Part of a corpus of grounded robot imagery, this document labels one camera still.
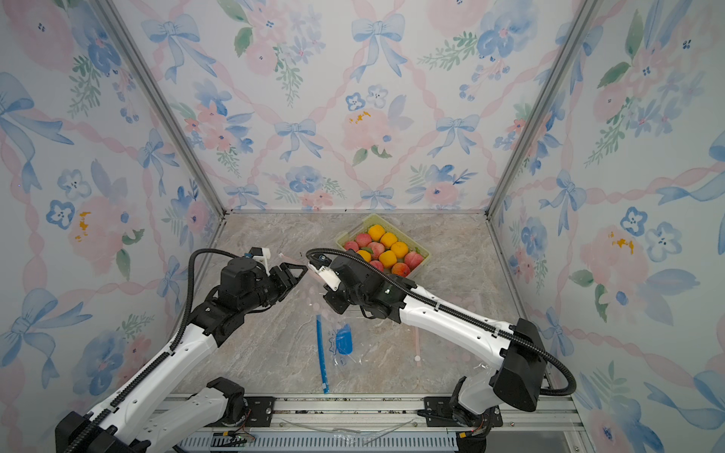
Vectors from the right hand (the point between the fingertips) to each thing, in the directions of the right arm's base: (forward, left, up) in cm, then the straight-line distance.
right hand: (328, 284), depth 74 cm
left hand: (+3, +6, +1) cm, 7 cm away
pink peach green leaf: (+25, -13, -17) cm, 33 cm away
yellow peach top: (+33, -13, -17) cm, 39 cm away
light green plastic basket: (+34, -18, -15) cm, 41 cm away
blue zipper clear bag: (-12, -5, -17) cm, 22 cm away
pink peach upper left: (+30, -8, -17) cm, 35 cm away
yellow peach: (+26, -21, -18) cm, 38 cm away
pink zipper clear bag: (0, +4, -1) cm, 5 cm away
